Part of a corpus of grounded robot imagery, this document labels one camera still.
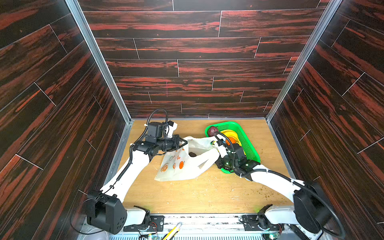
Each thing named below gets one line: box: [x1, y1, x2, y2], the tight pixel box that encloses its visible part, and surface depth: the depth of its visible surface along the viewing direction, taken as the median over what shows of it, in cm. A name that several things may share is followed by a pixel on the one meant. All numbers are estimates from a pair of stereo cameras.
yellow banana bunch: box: [220, 129, 242, 147], surface depth 103 cm
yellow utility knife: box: [161, 222, 183, 240], surface depth 72 cm
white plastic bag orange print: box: [154, 136, 220, 182], surface depth 80 cm
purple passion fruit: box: [208, 126, 219, 137], surface depth 101 cm
